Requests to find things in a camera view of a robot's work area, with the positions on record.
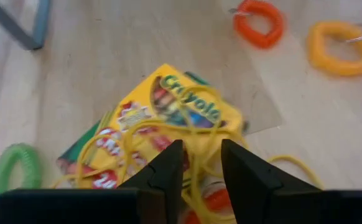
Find yellow rubber bands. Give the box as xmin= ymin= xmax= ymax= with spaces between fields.
xmin=52 ymin=85 xmax=325 ymax=224

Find yellow coil keychain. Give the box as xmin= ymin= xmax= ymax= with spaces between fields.
xmin=307 ymin=21 xmax=362 ymax=77

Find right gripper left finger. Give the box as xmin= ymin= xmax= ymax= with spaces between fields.
xmin=0 ymin=139 xmax=185 ymax=224

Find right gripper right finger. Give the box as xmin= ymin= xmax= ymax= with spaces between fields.
xmin=220 ymin=138 xmax=362 ymax=224

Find orange-red coil keychain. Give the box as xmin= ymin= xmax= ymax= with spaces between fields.
xmin=233 ymin=0 xmax=285 ymax=50
xmin=183 ymin=183 xmax=234 ymax=224

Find yellow Crayola crayon box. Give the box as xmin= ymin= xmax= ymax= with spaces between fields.
xmin=55 ymin=63 xmax=250 ymax=190

